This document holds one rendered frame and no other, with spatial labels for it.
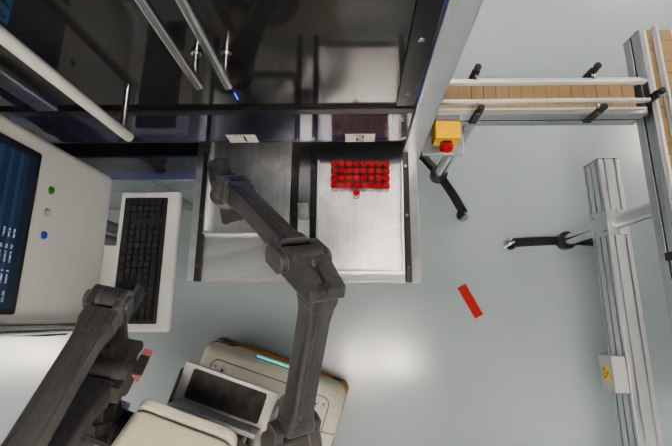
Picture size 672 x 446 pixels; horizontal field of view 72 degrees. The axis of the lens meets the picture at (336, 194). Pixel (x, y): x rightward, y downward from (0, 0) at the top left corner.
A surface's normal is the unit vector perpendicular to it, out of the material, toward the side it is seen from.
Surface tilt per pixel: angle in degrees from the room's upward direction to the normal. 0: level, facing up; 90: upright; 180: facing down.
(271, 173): 0
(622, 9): 0
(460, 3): 90
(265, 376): 0
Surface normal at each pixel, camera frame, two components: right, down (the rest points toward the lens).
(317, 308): 0.52, 0.34
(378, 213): -0.04, -0.25
